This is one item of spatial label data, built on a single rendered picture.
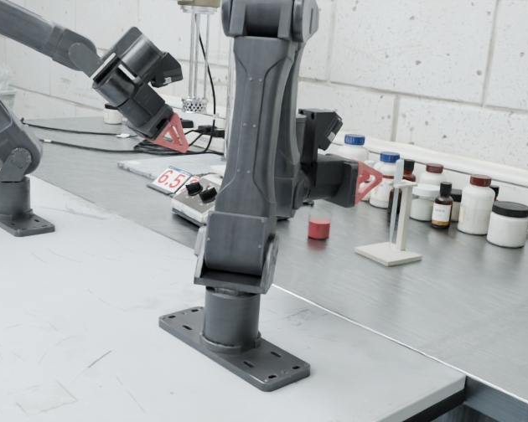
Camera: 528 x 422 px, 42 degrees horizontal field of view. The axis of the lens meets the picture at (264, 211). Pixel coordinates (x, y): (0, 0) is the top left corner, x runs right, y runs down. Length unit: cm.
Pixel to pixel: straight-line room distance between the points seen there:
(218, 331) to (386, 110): 102
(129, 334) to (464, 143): 96
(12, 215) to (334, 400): 72
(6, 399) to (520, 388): 53
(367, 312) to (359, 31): 95
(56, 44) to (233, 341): 63
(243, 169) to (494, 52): 89
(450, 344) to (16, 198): 75
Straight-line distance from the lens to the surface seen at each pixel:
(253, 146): 76
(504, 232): 133
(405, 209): 118
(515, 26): 153
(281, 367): 76
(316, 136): 99
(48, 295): 96
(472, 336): 93
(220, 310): 76
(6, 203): 126
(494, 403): 82
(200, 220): 124
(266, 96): 76
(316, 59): 185
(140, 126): 126
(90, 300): 94
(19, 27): 122
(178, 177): 152
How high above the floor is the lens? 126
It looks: 15 degrees down
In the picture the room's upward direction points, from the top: 4 degrees clockwise
